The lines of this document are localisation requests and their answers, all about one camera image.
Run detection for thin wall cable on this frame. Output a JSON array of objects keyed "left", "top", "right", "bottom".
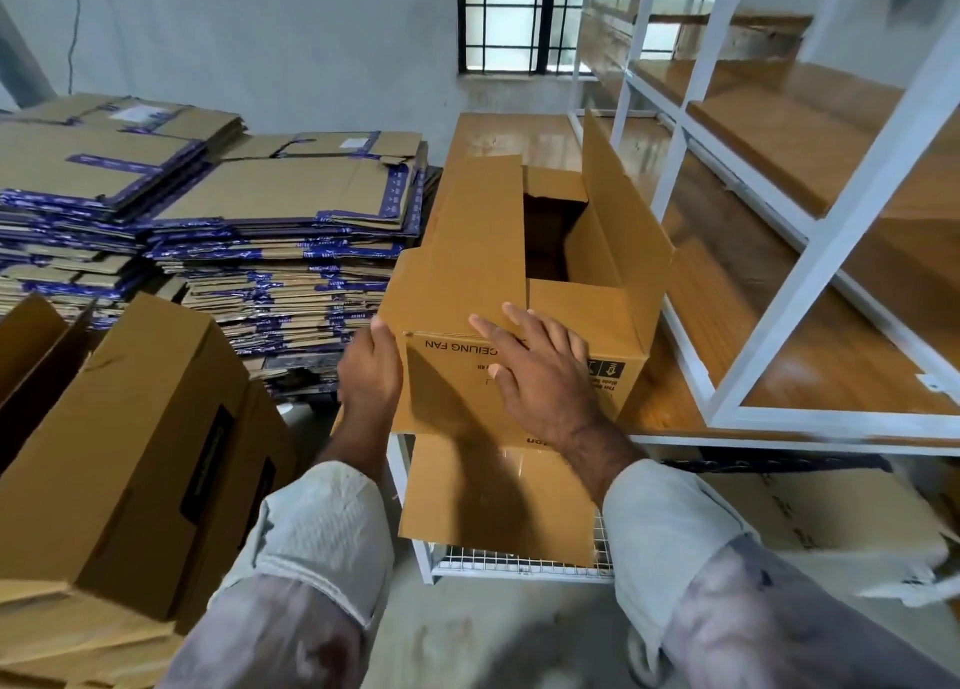
[{"left": 66, "top": 0, "right": 81, "bottom": 98}]

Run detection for person's right forearm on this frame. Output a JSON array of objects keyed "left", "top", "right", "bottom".
[{"left": 558, "top": 411, "right": 650, "bottom": 506}]

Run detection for person's left forearm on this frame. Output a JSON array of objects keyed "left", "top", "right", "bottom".
[{"left": 315, "top": 426, "right": 395, "bottom": 488}]

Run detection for person's right hand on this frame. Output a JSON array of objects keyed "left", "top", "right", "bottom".
[{"left": 468, "top": 303, "right": 609, "bottom": 450}]

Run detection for wooden table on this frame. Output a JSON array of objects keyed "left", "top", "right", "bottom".
[{"left": 387, "top": 111, "right": 960, "bottom": 585}]

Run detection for person's left hand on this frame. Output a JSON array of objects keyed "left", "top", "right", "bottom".
[{"left": 333, "top": 318, "right": 404, "bottom": 450}]

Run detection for white wire mesh cage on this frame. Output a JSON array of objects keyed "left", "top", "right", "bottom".
[{"left": 432, "top": 543, "right": 614, "bottom": 578}]

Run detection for assembled boxes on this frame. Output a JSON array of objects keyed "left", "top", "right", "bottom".
[{"left": 0, "top": 294, "right": 189, "bottom": 689}]

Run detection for stack of cardboard boxes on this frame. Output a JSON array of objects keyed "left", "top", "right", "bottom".
[
  {"left": 0, "top": 93, "right": 249, "bottom": 330},
  {"left": 142, "top": 130, "right": 437, "bottom": 398}
]

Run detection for person's light grey shirt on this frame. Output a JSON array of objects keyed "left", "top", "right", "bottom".
[{"left": 157, "top": 456, "right": 960, "bottom": 689}]

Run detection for white metal shelf rack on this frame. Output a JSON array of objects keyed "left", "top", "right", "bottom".
[{"left": 570, "top": 0, "right": 960, "bottom": 440}]

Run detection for black framed window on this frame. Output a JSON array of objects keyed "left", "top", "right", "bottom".
[{"left": 457, "top": 0, "right": 647, "bottom": 77}]

